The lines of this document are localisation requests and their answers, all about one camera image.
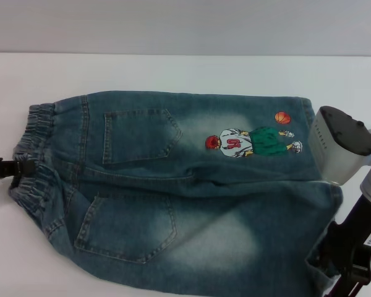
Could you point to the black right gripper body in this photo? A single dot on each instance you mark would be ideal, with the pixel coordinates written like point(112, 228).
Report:
point(349, 235)

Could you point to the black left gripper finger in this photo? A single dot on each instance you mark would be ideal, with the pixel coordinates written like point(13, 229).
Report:
point(9, 168)

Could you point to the blue denim shorts with cartoon print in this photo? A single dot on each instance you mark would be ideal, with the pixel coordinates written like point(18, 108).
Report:
point(173, 191)

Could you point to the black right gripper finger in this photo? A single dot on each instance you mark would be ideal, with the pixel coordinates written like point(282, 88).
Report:
point(352, 284)

